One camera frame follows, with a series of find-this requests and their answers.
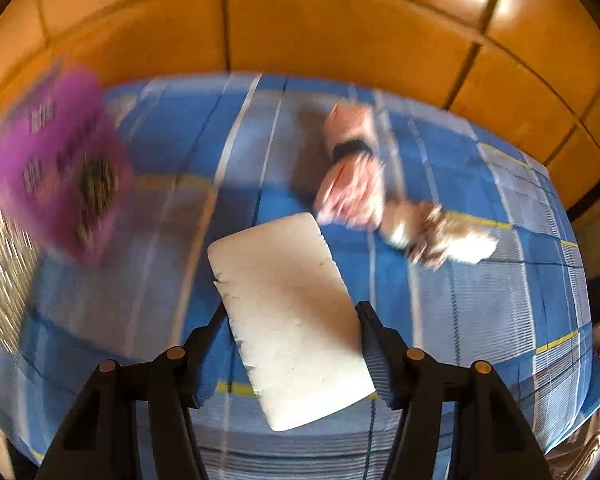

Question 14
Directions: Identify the white foam block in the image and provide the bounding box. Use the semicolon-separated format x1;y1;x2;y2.
207;212;377;432

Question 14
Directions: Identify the blue plaid bed sheet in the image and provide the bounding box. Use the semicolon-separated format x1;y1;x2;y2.
0;74;593;480

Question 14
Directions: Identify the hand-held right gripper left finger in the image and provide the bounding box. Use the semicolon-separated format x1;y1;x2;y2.
35;304;232;480

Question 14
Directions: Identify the pink rolled towel navy band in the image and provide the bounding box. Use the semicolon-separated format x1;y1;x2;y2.
314;102;390;232

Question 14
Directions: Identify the pale pink fluffy cloth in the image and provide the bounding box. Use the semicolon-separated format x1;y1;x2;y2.
407;202;501;269

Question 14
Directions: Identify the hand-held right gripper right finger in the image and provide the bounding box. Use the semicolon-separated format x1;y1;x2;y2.
355;301;551;480

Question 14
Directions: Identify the wooden wardrobe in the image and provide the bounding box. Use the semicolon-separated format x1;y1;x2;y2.
0;0;600;211

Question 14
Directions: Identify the grey woven cloth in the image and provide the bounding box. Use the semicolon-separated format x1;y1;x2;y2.
0;210;40;353

